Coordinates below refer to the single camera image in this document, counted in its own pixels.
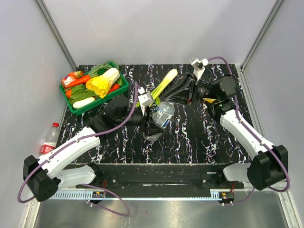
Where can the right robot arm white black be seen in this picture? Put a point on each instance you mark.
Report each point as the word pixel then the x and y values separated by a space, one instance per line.
pixel 269 163

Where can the toy napa cabbage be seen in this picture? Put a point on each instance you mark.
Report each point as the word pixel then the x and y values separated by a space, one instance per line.
pixel 102 84

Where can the water bottle red cap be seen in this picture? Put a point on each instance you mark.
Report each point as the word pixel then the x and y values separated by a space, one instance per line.
pixel 50 141

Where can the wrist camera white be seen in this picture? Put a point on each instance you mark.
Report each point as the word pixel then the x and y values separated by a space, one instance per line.
pixel 199 67
pixel 145 99

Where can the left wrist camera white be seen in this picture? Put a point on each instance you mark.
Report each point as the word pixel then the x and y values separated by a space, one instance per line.
pixel 145 99

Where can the orange tomato piece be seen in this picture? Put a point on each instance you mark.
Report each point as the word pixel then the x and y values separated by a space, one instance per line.
pixel 68 93

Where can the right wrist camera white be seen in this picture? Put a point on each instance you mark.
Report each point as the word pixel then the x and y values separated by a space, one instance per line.
pixel 199 67

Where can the green plastic basket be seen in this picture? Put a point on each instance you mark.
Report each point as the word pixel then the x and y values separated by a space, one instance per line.
pixel 124 86

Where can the orange juice bottle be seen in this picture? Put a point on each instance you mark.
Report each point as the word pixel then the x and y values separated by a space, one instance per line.
pixel 209 100

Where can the long orange carrot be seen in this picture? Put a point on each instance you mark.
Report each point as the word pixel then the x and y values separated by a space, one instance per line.
pixel 82 80

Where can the clear bottle blue cap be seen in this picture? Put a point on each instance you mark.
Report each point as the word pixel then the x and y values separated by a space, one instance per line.
pixel 162 115

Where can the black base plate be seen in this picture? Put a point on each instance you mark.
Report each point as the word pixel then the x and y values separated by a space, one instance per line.
pixel 202 176

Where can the black marble mat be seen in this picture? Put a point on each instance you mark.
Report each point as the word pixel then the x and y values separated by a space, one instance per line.
pixel 191 137

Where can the green leafy vegetable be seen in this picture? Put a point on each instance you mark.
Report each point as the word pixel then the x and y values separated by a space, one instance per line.
pixel 80 92

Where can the green beans bundle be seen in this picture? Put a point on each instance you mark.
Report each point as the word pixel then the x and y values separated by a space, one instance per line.
pixel 102 68

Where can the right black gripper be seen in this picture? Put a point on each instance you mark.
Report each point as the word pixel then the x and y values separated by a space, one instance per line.
pixel 184 93

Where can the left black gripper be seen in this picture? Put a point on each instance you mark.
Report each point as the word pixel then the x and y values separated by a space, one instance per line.
pixel 148 126

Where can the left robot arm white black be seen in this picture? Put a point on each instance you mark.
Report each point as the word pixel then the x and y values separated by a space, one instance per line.
pixel 45 175

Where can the white toy radish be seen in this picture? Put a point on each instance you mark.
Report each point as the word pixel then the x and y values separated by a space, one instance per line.
pixel 82 103

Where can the small orange carrot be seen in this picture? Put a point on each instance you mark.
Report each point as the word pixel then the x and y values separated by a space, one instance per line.
pixel 114 88

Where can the red snack packet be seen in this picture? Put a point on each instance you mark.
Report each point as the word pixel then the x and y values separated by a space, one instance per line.
pixel 71 77

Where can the toy green onion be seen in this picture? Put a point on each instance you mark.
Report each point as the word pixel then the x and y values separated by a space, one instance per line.
pixel 164 83

